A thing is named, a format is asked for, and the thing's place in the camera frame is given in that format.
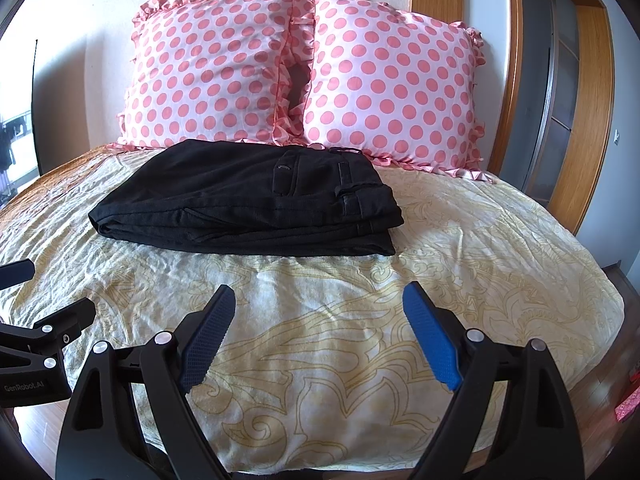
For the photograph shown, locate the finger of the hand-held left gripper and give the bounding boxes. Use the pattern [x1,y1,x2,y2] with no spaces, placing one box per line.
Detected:
[0,297,96,368]
[0,259,36,291]

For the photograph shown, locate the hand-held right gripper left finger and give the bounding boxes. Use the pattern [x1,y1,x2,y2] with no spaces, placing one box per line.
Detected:
[55,284,237,480]

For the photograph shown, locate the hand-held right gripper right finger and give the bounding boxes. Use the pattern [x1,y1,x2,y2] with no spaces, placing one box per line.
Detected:
[402,281,588,480]

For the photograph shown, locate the black pants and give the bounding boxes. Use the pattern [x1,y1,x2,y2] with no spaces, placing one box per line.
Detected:
[88,139,405,257]

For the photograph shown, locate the yellow patterned bedspread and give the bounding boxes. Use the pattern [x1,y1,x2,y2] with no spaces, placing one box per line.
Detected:
[0,142,626,476]

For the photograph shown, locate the red pink packet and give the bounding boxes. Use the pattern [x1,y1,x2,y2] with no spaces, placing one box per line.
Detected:
[612,395,640,423]

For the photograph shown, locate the glass sliding door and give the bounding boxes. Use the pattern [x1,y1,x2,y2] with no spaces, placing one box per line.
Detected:
[520,0,601,211]

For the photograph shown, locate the pink polka dot pillow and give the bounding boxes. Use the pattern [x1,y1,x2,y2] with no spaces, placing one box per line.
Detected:
[295,0,496,183]
[116,0,321,151]

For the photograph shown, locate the wooden door frame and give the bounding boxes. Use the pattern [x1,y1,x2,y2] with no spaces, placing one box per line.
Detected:
[530,0,617,236]

